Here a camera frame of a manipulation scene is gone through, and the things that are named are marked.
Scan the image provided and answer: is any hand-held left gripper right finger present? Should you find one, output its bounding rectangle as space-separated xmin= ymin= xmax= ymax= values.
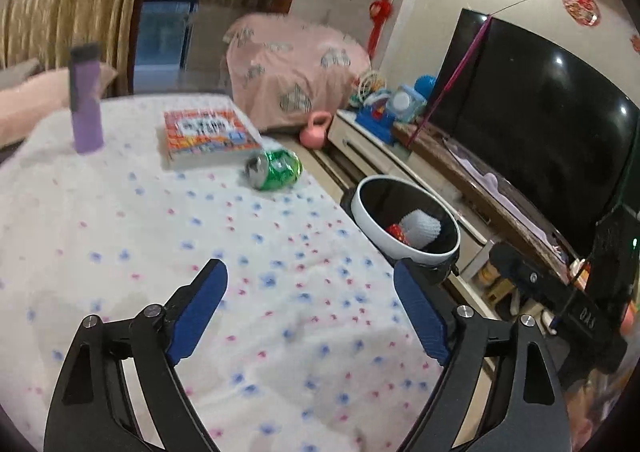
xmin=393 ymin=258 xmax=571 ymax=452

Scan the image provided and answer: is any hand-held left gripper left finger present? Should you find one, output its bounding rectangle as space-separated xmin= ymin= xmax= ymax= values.
xmin=44 ymin=258 xmax=229 ymax=452

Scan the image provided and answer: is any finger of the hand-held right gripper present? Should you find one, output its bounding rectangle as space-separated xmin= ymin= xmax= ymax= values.
xmin=489 ymin=242 xmax=577 ymax=319

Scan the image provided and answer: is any white foam fruit net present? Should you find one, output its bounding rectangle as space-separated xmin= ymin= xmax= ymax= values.
xmin=400 ymin=211 xmax=442 ymax=249

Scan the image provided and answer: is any white round waste bin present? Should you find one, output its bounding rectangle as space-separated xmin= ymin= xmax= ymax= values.
xmin=350 ymin=175 xmax=461 ymax=278

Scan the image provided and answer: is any person's right forearm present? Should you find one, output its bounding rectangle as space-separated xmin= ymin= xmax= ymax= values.
xmin=570 ymin=357 xmax=640 ymax=443

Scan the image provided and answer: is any pale cloth on cabinet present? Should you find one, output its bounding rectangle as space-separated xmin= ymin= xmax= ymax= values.
xmin=445 ymin=137 xmax=566 ymax=243

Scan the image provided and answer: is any floral white tablecloth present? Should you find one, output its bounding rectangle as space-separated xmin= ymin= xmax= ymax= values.
xmin=0 ymin=92 xmax=451 ymax=452

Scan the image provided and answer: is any black television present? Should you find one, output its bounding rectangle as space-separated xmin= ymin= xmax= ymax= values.
xmin=427 ymin=8 xmax=640 ymax=258

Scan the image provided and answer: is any crushed green can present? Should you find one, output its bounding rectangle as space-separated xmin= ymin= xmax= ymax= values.
xmin=245 ymin=149 xmax=303 ymax=191

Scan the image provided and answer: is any colourful thick book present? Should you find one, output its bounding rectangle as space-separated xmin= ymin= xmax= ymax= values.
xmin=163 ymin=108 xmax=264 ymax=170

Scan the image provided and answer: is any blue toy set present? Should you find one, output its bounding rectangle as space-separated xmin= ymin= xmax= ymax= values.
xmin=356 ymin=87 xmax=428 ymax=143

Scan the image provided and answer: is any pink kettlebell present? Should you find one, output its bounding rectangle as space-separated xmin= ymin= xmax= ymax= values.
xmin=300 ymin=111 xmax=332 ymax=149

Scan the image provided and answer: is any magenta rod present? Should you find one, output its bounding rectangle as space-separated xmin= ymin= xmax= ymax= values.
xmin=407 ymin=15 xmax=493 ymax=148

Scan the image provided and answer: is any purple tumbler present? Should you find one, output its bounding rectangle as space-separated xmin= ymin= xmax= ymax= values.
xmin=69 ymin=44 xmax=104 ymax=154

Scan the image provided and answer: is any pink pillow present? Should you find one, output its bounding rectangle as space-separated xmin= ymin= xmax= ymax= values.
xmin=0 ymin=65 xmax=118 ymax=148

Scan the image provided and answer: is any pink printed furniture cover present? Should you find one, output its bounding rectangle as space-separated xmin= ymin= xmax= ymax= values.
xmin=222 ymin=12 xmax=372 ymax=129

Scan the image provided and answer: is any window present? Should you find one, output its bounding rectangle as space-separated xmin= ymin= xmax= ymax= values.
xmin=132 ymin=0 xmax=221 ymax=93

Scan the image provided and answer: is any wire ball toy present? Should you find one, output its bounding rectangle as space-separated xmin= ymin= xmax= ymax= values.
xmin=357 ymin=71 xmax=388 ymax=103

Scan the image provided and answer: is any round red wall decoration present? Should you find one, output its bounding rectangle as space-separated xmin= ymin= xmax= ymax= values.
xmin=562 ymin=0 xmax=600 ymax=26

